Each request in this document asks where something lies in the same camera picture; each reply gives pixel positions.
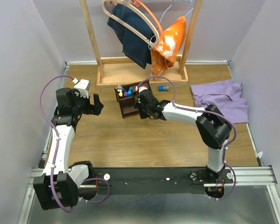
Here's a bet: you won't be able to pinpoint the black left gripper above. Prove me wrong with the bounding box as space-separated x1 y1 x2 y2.
72 89 104 115

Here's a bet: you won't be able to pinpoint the blue grey cylinder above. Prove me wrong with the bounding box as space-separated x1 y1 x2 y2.
158 85 169 91

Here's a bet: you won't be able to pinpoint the brown wooden desk organizer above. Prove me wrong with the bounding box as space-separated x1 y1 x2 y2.
114 82 139 119

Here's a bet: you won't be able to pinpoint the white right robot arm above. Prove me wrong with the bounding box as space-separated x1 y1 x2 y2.
135 87 231 183

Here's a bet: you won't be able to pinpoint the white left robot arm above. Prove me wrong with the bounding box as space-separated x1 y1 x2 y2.
33 87 104 213

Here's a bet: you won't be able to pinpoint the wooden clothes rack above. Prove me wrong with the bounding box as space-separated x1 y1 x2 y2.
80 0 202 88

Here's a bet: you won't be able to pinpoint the orange white cloth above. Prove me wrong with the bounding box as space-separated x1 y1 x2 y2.
150 16 187 81

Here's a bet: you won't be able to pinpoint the dark blue jeans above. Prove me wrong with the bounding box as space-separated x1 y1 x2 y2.
107 4 154 69

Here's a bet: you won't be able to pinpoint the beige wooden hanger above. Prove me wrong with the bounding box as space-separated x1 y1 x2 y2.
101 0 165 48

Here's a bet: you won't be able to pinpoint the purple cloth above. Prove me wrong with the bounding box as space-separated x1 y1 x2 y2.
190 79 249 123

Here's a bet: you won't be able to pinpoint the orange plastic hanger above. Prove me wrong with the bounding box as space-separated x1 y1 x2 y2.
101 0 165 47

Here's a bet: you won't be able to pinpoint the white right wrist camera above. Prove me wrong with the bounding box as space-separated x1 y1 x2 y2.
135 86 148 93

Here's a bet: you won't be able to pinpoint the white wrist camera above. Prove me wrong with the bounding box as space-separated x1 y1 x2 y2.
72 78 91 98
135 86 148 93

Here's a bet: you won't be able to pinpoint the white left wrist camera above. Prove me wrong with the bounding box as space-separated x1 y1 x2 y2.
72 78 91 98

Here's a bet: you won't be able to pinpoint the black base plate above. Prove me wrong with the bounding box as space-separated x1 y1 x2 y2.
94 167 233 195

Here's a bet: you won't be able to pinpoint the light blue wire hanger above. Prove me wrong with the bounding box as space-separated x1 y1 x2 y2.
148 0 194 50

